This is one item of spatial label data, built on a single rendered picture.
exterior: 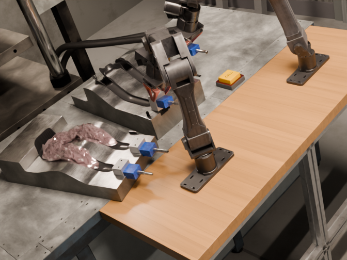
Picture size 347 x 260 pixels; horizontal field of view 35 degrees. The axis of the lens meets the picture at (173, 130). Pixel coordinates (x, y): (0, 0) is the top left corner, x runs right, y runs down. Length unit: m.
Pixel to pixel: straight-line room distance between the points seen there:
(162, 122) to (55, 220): 0.49
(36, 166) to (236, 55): 0.92
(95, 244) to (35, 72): 1.14
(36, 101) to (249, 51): 0.95
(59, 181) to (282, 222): 1.17
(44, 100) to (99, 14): 2.55
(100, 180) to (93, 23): 3.27
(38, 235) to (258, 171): 0.70
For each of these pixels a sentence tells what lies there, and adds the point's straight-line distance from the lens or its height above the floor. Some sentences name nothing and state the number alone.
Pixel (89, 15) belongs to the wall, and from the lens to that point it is 4.89.
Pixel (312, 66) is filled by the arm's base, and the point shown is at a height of 0.83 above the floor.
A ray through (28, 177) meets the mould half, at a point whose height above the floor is 0.84.
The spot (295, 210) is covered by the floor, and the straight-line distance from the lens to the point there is 2.66.
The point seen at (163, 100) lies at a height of 0.94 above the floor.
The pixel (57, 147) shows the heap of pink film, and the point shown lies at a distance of 1.92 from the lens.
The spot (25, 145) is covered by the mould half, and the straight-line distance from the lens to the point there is 1.99.
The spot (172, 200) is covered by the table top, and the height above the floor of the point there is 0.80.
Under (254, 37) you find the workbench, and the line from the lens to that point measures 2.38.
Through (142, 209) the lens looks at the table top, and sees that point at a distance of 1.69.
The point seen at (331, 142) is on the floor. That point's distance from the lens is 3.00.
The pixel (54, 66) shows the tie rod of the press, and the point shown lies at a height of 0.89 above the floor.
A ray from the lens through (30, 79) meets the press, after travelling 2.72.
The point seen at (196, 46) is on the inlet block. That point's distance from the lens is 2.10.
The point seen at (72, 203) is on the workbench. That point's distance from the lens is 1.82.
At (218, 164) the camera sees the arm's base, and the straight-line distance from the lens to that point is 1.73.
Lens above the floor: 1.91
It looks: 35 degrees down
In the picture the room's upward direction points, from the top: 19 degrees counter-clockwise
